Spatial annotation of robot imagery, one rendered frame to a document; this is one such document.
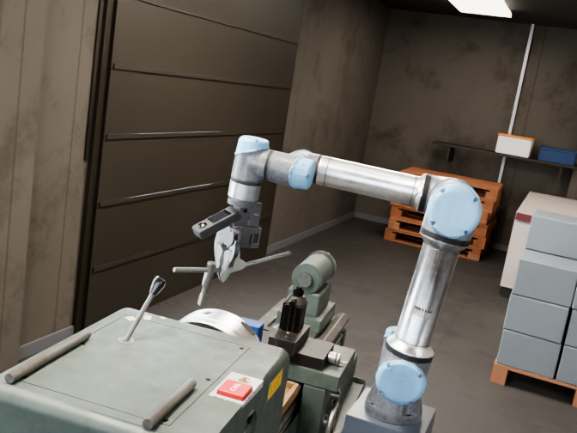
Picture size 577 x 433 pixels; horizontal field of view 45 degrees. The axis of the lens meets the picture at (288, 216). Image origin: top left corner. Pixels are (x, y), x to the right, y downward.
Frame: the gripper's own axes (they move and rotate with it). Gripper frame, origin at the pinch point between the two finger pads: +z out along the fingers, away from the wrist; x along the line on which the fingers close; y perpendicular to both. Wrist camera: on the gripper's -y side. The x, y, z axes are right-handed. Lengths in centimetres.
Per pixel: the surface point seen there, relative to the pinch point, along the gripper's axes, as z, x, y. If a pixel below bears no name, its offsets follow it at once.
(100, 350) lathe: 16.2, -1.6, -29.4
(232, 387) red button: 13.1, -29.2, -12.0
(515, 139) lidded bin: -11, 404, 701
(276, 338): 40, 38, 55
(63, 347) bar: 14.5, -1.8, -38.3
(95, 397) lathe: 15.3, -22.1, -38.8
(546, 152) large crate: -4, 369, 724
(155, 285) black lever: 3.1, 3.1, -15.7
